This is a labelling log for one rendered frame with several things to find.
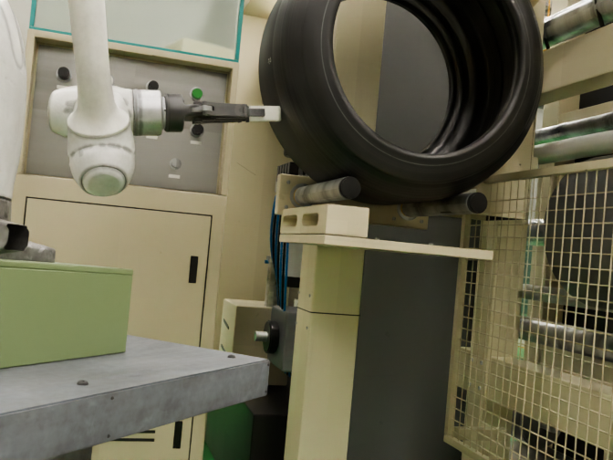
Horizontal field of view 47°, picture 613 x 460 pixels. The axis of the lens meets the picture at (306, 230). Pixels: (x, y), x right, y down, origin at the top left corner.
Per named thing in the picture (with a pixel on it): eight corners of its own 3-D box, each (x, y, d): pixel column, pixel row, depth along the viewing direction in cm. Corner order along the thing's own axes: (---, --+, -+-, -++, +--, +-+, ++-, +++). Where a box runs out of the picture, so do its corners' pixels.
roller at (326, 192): (310, 186, 170) (311, 205, 170) (292, 187, 169) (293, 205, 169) (361, 175, 137) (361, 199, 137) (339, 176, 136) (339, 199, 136)
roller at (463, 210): (419, 207, 178) (408, 221, 178) (407, 195, 177) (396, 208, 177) (492, 202, 145) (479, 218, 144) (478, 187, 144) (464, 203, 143)
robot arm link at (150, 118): (130, 93, 141) (161, 94, 142) (132, 139, 141) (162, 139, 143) (133, 84, 132) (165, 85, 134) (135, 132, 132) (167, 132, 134)
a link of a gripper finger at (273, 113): (246, 106, 143) (247, 105, 142) (279, 106, 145) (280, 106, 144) (247, 120, 143) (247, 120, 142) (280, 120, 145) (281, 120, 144)
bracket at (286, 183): (274, 214, 170) (277, 173, 171) (422, 229, 181) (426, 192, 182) (276, 214, 167) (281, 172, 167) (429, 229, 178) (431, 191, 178)
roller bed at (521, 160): (440, 215, 196) (448, 109, 197) (486, 221, 201) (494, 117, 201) (475, 214, 177) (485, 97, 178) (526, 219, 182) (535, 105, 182)
